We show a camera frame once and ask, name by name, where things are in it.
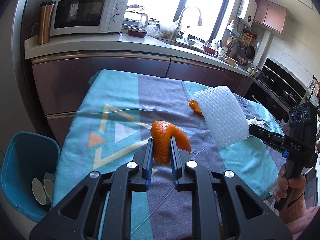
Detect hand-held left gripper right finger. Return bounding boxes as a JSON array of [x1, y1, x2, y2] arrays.
[[170, 136, 293, 240]]

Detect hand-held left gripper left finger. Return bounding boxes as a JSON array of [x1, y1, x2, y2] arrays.
[[29, 137, 153, 240]]

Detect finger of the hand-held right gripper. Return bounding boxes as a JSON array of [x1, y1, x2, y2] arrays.
[[249, 130, 288, 154], [249, 124, 287, 142]]

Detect white tissue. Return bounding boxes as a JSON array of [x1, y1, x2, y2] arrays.
[[247, 117, 265, 128]]

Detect orange peel piece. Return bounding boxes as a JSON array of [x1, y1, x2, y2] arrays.
[[151, 121, 191, 165], [189, 99, 204, 117]]

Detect white foam fruit net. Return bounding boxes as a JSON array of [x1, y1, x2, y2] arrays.
[[194, 85, 250, 148]]

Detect blue plastic bin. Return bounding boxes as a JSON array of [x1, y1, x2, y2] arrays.
[[1, 131, 60, 223]]

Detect person's right forearm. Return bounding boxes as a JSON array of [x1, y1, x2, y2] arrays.
[[277, 195, 320, 235]]

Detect person's right hand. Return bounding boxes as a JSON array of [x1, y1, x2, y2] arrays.
[[273, 166, 307, 203]]

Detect blue grey printed tablecloth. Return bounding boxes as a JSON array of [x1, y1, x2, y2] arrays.
[[54, 69, 287, 240]]

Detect hanging frying pan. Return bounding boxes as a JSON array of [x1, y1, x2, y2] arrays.
[[245, 45, 256, 60]]

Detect kitchen counter with cabinets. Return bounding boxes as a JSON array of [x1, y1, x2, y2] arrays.
[[24, 34, 255, 153]]

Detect white water heater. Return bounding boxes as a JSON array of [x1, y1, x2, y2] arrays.
[[236, 0, 258, 27]]

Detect dark food container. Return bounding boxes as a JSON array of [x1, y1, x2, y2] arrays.
[[127, 26, 148, 38]]

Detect clear plastic bag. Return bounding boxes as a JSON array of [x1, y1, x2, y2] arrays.
[[147, 21, 175, 39]]

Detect steel kitchen faucet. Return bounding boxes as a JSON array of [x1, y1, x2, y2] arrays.
[[174, 6, 202, 40]]

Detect glass electric kettle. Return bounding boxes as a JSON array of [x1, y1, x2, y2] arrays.
[[124, 4, 149, 29]]

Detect grey refrigerator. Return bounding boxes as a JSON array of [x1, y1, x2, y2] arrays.
[[5, 0, 60, 148]]

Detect white microwave oven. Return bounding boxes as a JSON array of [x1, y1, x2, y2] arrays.
[[50, 0, 129, 37]]

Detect copper travel mug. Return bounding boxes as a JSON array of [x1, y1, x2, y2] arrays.
[[37, 1, 56, 45]]

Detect pink wall cabinet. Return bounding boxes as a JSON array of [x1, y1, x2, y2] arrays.
[[252, 0, 287, 34]]

